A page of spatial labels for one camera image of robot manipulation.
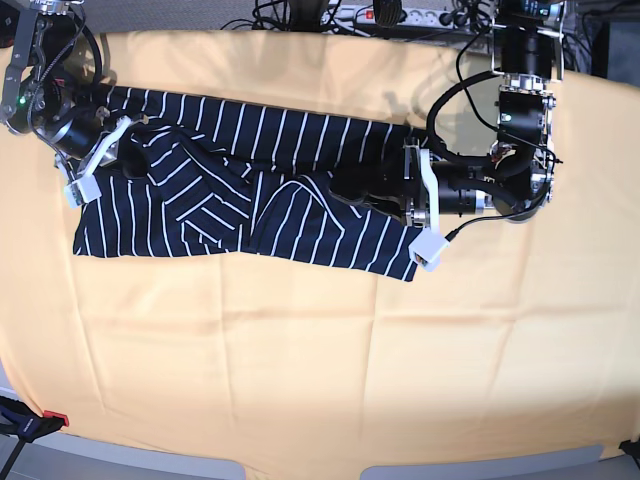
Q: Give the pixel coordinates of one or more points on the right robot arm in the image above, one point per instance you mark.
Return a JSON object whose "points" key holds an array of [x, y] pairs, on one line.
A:
{"points": [[50, 90]]}

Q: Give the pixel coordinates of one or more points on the blue red table clamp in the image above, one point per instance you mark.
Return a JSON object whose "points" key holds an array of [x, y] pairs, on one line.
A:
{"points": [[20, 421]]}

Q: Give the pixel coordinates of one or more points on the black clamp right corner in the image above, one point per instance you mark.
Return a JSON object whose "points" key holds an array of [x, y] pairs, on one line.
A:
{"points": [[631, 447]]}

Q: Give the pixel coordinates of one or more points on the white power strip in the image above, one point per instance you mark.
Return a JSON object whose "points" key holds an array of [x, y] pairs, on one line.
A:
{"points": [[412, 19]]}

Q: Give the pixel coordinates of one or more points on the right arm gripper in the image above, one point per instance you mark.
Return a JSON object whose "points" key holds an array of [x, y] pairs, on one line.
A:
{"points": [[77, 134]]}

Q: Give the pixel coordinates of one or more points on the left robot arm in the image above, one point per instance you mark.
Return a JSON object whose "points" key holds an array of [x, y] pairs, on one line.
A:
{"points": [[515, 177]]}

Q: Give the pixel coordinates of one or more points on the yellow table cloth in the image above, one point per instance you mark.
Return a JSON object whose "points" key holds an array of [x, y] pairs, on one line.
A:
{"points": [[524, 340]]}

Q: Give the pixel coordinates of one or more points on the navy white-striped T-shirt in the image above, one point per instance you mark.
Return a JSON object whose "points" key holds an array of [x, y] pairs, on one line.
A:
{"points": [[226, 176]]}

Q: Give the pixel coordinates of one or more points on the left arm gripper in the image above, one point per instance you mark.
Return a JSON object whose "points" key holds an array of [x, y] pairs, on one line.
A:
{"points": [[399, 192]]}

